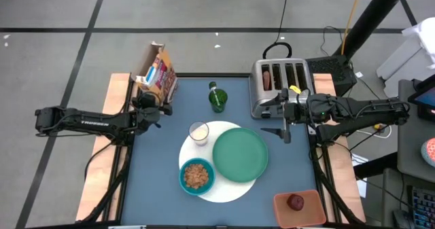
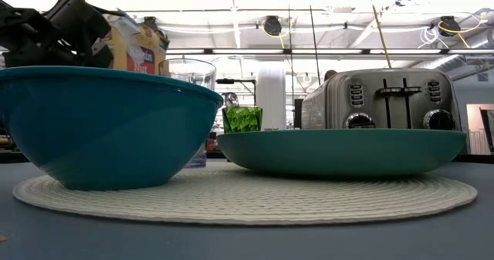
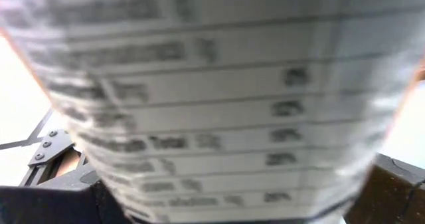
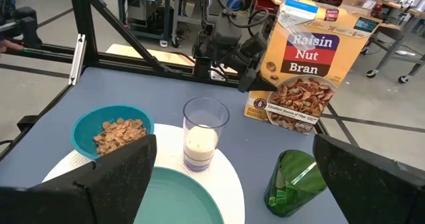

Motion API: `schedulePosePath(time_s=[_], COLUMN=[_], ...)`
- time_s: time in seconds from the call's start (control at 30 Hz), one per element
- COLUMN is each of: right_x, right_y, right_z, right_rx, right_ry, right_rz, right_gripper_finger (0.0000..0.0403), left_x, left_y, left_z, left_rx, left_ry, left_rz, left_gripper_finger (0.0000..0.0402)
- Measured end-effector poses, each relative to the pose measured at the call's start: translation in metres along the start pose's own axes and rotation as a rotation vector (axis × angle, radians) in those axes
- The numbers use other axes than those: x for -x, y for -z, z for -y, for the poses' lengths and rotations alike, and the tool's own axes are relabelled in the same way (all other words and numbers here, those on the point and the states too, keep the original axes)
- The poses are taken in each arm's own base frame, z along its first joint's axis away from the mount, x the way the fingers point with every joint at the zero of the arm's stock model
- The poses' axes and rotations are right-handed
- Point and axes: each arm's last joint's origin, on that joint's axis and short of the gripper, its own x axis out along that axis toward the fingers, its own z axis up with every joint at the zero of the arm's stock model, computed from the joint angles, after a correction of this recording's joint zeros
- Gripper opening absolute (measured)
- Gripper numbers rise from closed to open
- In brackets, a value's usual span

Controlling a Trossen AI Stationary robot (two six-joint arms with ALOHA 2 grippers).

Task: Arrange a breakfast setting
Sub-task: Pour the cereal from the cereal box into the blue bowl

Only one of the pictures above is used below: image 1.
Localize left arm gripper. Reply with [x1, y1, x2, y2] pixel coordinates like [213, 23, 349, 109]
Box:
[131, 92, 173, 135]

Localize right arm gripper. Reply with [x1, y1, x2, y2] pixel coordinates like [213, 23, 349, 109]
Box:
[260, 89, 320, 144]

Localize brown toast slice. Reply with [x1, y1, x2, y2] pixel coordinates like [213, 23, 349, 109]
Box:
[262, 70, 272, 91]

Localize yellow raisin nut cereal box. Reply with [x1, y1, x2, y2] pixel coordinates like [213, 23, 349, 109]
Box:
[130, 41, 179, 104]

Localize silver spoon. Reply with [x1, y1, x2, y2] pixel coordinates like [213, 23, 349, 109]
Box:
[208, 81, 222, 106]

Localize stainless steel toaster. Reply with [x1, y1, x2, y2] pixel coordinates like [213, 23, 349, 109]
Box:
[249, 58, 316, 120]

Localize clear drinking glass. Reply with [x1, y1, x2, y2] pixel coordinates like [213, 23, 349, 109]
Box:
[188, 120, 210, 147]

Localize green round plate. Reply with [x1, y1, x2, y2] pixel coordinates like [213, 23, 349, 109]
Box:
[212, 127, 269, 183]

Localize wooden side board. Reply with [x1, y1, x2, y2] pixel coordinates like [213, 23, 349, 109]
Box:
[75, 73, 140, 222]
[312, 73, 366, 223]

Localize green faceted cup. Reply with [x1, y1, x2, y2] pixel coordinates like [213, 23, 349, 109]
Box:
[208, 88, 228, 113]

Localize teal blue bowl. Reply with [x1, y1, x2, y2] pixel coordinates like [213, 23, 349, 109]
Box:
[179, 157, 216, 196]

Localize brown cereal flakes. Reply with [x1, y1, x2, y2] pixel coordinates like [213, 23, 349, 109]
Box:
[184, 163, 210, 190]

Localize black perforated box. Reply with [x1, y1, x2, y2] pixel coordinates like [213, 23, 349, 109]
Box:
[304, 56, 358, 97]

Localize dark red apple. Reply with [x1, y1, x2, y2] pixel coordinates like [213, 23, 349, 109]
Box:
[286, 194, 305, 211]

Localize white round woven placemat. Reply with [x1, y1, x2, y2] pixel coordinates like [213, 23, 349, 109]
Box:
[179, 120, 256, 203]

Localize orange plastic tray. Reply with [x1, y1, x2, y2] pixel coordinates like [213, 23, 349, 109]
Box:
[273, 189, 327, 229]

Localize grey side desk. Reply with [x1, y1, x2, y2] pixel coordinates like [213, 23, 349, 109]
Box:
[396, 79, 435, 184]

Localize black tablet screen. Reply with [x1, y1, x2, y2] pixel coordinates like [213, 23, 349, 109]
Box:
[407, 82, 435, 123]

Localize orange patterned ball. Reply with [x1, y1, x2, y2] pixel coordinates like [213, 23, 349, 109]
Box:
[420, 137, 435, 169]

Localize black keyboard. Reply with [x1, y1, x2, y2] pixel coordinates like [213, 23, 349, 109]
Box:
[407, 186, 435, 229]

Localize black metal table frame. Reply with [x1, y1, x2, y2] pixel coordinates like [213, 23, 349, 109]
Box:
[81, 61, 366, 229]

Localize black toaster power cable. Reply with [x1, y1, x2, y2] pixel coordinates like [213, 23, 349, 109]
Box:
[262, 0, 293, 60]

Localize white floor cable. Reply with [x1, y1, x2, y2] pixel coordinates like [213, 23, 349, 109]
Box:
[355, 122, 392, 140]

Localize yellow cable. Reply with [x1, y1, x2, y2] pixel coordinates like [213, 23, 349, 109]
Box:
[341, 0, 364, 56]

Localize black round post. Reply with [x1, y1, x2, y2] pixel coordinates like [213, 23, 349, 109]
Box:
[334, 0, 408, 62]

